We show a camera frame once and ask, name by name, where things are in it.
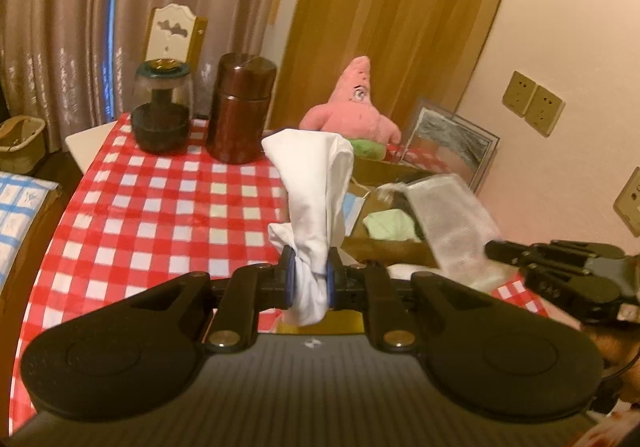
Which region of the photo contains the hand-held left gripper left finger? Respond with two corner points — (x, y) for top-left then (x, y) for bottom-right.
(125, 247), (297, 354)

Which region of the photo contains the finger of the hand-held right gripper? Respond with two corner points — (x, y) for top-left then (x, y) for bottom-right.
(484, 239), (626, 274)
(520, 263), (623, 324)

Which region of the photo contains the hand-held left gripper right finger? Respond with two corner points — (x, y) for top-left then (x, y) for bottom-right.
(325, 249), (506, 354)

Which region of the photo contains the shallow cardboard box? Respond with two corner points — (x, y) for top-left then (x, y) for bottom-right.
(342, 154), (481, 270)

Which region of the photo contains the white knit towel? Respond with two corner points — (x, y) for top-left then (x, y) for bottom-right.
(380, 174), (503, 292)

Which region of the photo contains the surgical face mask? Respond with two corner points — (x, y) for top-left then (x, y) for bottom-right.
(345, 184), (372, 234)

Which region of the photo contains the white cloth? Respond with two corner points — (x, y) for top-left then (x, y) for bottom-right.
(261, 128), (356, 328)

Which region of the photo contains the silver framed mirror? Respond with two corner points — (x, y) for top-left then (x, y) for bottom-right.
(400, 98), (501, 195)

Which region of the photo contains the red checkered tablecloth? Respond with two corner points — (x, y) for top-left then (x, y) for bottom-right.
(10, 114), (566, 428)

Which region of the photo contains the pink starfish plush toy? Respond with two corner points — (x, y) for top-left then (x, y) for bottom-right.
(300, 56), (403, 160)

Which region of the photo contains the brown cylindrical canister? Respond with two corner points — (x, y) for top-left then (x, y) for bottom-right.
(206, 52), (277, 164)

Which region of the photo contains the glass jar with dark lid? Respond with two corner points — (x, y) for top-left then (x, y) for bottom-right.
(131, 58), (193, 154)

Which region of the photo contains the wooden wardrobe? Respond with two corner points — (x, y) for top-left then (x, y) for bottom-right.
(267, 0), (521, 138)

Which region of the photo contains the blue checkered bedsheet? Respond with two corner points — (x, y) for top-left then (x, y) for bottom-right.
(0, 172), (61, 293)

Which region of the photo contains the beige basket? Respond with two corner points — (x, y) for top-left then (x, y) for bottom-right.
(0, 116), (46, 163)

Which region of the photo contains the beige patterned curtain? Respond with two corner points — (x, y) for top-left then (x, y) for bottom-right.
(0, 0), (321, 153)

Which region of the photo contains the large beige wall socket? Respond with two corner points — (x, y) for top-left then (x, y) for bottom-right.
(614, 167), (640, 239)

